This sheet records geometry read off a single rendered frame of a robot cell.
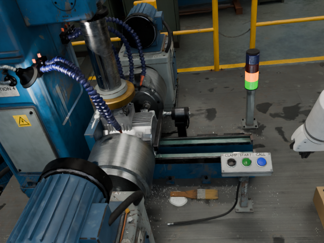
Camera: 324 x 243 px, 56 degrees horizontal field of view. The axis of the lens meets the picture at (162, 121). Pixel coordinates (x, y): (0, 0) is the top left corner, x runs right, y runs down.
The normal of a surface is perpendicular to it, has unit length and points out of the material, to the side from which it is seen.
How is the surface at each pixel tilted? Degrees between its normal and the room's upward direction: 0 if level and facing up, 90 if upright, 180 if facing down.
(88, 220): 0
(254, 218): 0
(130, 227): 0
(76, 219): 50
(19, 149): 90
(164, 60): 90
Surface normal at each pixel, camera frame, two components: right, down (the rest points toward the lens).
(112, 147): -0.11, -0.79
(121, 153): 0.16, -0.76
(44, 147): -0.10, 0.62
